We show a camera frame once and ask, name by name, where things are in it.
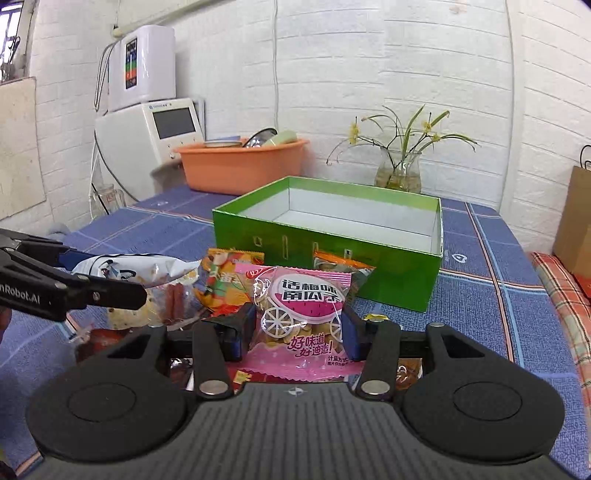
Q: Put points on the sausage snack packet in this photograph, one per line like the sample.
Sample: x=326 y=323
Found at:
x=166 y=305

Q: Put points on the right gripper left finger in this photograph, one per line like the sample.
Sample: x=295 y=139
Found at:
x=211 y=344

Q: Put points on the orange plastic basin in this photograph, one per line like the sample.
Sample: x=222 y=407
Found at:
x=237 y=170

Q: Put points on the white screen appliance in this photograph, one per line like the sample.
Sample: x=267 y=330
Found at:
x=139 y=145

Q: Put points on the orange plaid cushion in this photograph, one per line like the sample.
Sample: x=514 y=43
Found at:
x=573 y=308

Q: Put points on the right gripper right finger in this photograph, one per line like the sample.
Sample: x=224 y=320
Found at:
x=380 y=345

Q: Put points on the small yellow candy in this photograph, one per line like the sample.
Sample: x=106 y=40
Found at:
x=375 y=318

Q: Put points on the glass vase with orchid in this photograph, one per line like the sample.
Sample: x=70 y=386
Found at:
x=400 y=143

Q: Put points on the green open cardboard box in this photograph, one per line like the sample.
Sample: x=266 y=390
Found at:
x=400 y=234

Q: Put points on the brown paper bag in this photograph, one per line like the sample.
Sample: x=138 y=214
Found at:
x=572 y=242

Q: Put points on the pink pumpkin seed snack packet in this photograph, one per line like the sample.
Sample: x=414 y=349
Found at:
x=299 y=332

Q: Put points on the orange chip snack packet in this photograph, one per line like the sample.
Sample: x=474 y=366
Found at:
x=219 y=289

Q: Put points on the orange brown snack packet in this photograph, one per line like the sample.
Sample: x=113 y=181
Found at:
x=359 y=271

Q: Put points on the white water purifier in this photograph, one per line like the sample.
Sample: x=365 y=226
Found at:
x=137 y=68

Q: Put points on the white snack bag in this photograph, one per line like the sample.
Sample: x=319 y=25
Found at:
x=148 y=270

